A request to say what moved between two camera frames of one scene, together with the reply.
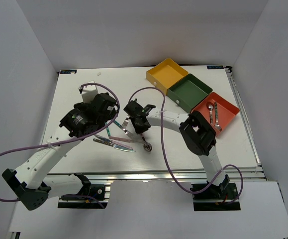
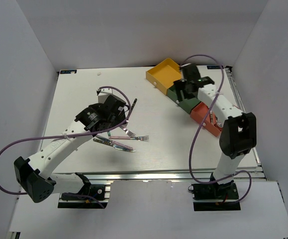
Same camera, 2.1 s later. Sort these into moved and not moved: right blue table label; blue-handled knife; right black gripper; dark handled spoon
Moved: right black gripper
Not moved: blue-handled knife; right blue table label; dark handled spoon
